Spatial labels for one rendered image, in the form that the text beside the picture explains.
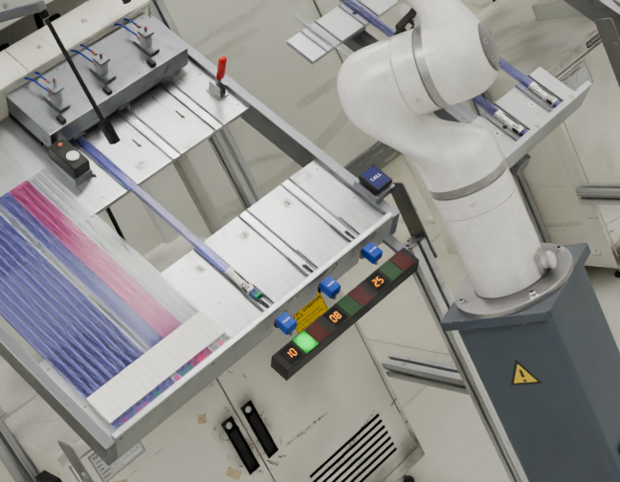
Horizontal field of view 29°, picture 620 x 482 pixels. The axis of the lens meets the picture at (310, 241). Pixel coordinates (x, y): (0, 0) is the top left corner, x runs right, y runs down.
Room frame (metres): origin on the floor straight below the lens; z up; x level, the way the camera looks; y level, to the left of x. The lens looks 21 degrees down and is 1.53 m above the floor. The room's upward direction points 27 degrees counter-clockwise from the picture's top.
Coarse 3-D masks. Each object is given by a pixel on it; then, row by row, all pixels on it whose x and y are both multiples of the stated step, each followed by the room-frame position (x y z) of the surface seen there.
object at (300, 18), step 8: (296, 16) 2.33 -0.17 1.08; (304, 16) 2.33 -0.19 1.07; (304, 24) 2.32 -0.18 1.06; (312, 24) 2.32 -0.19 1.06; (312, 32) 2.31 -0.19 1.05; (320, 32) 2.30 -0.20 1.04; (328, 40) 2.28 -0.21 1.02; (336, 40) 2.28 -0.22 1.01; (336, 48) 2.27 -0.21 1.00; (344, 48) 2.27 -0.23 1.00; (344, 56) 2.26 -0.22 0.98
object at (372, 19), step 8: (344, 0) 2.37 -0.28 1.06; (352, 0) 2.37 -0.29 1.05; (352, 8) 2.36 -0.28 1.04; (360, 8) 2.35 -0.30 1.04; (368, 16) 2.34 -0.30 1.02; (376, 24) 2.32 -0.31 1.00; (384, 24) 2.32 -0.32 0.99; (384, 32) 2.31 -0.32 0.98; (392, 32) 2.30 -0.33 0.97; (480, 96) 2.17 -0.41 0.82; (480, 104) 2.16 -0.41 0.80; (488, 104) 2.16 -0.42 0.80; (488, 112) 2.15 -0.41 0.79; (520, 136) 2.11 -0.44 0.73
